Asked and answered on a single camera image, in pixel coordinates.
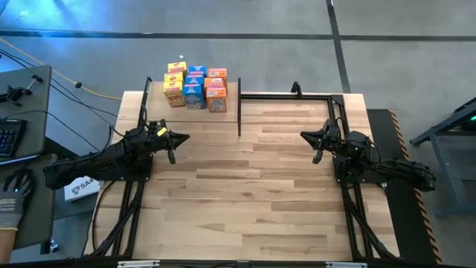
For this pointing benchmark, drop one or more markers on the black right gripper side peg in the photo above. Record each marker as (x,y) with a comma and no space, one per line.
(317,156)

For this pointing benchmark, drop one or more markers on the black left gripper side peg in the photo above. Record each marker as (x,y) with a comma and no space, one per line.
(171,156)

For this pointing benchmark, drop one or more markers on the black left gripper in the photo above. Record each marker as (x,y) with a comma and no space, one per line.
(158,141)

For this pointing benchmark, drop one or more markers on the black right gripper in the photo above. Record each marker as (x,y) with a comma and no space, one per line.
(330,140)

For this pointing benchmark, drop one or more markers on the person's gloved hand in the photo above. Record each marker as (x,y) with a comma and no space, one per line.
(15,197)

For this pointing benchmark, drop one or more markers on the black desk clamp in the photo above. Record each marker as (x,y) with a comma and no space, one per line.
(15,93)

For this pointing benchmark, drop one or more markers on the dark metal cart frame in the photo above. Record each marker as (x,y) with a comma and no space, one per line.
(442,126)

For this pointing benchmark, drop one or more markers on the black gripper side peg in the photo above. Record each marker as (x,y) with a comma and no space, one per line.
(171,156)
(317,156)

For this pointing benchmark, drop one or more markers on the grey side desk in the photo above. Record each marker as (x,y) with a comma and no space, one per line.
(29,111)

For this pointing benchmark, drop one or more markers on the black frame bracket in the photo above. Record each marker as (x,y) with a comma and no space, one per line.
(296,88)

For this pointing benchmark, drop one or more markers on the dark side table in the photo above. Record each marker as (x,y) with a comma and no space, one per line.
(41,208)

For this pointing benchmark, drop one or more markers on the orange Frosted Mini Wheats box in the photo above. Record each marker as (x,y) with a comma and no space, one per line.
(216,99)
(217,72)
(214,82)

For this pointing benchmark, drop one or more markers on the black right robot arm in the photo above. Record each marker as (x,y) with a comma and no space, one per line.
(390,167)

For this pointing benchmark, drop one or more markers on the person's forearm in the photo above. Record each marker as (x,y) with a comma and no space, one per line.
(6,242)

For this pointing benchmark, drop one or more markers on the black keyboard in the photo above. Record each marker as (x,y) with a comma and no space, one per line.
(11,137)

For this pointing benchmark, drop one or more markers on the yellow Corn Pops cereal box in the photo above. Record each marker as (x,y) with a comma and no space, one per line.
(174,95)
(177,67)
(173,77)

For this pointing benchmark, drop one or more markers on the wooden shelf with black legs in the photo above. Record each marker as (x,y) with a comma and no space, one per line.
(156,108)

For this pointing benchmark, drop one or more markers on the black ramp with hazard stripes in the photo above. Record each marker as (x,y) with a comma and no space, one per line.
(401,231)

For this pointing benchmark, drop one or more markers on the blue Rice Krispies cereal box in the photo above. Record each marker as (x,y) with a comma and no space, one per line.
(195,79)
(197,69)
(193,97)

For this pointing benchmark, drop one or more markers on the white cardboard box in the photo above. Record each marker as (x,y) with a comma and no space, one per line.
(82,189)

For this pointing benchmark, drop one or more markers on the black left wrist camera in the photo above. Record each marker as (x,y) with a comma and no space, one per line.
(156,124)

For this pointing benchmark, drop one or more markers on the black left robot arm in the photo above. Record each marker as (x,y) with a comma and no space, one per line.
(96,164)

